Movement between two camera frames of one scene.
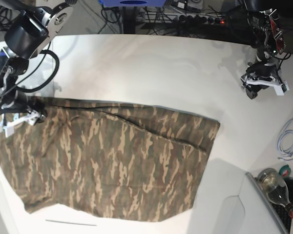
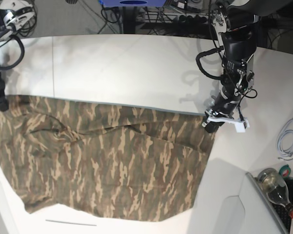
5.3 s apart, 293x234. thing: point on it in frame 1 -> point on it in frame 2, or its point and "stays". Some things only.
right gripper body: [263, 69] -> [225, 103]
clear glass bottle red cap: [276, 189] stays
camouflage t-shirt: [137, 161] stays
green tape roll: [284, 171] stays
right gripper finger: [251, 90] -> [211, 126]
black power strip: [197, 19] stays
